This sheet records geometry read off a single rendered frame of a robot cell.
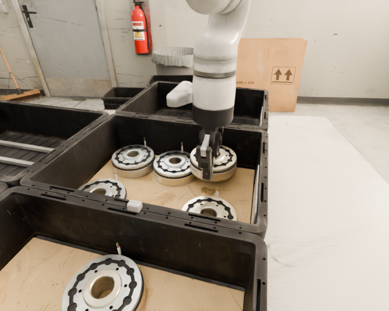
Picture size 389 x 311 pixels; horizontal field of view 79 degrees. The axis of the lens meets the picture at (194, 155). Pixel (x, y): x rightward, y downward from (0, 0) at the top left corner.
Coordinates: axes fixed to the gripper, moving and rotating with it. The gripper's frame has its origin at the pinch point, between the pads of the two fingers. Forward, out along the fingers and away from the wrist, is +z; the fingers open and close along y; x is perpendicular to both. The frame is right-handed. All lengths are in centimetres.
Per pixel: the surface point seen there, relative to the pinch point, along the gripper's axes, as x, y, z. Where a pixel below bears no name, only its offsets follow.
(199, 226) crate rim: -2.9, -19.4, -4.5
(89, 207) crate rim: 13.2, -20.5, -4.4
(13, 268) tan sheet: 24.9, -27.2, 5.6
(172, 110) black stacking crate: 23.2, 39.1, 5.7
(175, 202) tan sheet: 5.6, -6.8, 5.6
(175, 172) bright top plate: 7.6, -0.6, 2.7
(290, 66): -36, 270, 37
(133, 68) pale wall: 158, 250, 48
